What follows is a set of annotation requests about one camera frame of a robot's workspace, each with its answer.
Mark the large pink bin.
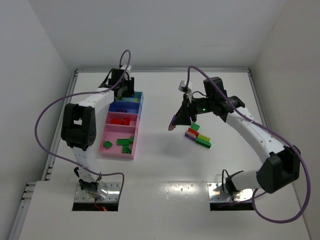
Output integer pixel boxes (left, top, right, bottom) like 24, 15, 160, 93
98, 124, 138, 160

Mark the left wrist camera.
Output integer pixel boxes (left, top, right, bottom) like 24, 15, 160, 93
120, 65, 132, 76

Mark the metal base plate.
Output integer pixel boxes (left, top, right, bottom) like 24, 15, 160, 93
73, 182, 121, 203
207, 182, 253, 204

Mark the small pink bin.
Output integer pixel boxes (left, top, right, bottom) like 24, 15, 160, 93
105, 112, 140, 128

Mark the red purple lego stack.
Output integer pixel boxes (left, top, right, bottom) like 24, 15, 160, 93
184, 128, 199, 142

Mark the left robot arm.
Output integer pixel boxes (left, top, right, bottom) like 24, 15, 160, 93
61, 65, 135, 200

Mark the lime green long lego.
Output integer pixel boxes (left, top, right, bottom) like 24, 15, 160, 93
195, 134, 212, 149

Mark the green lego plate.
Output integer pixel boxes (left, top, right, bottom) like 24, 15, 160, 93
116, 138, 130, 146

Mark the red flower lego piece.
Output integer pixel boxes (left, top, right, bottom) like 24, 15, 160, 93
110, 118, 123, 125

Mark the purple curved lego piece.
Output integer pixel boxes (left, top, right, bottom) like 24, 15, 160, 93
168, 115, 176, 131

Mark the red lego brick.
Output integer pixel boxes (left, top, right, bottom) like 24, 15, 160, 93
123, 117, 131, 126

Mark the dark blue bin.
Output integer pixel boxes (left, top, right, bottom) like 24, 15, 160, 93
108, 101, 143, 115

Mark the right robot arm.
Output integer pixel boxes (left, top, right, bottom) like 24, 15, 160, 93
168, 77, 300, 196

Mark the green square lego brick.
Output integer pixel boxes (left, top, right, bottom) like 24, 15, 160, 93
129, 136, 134, 144

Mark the light blue bin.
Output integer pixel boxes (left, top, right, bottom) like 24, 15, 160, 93
120, 91, 144, 104

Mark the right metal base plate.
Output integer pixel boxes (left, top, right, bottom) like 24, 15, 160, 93
207, 182, 253, 204

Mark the green sloped lego brick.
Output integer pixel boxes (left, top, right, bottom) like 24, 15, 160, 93
191, 122, 200, 132

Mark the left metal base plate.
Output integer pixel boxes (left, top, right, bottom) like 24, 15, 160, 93
73, 182, 121, 203

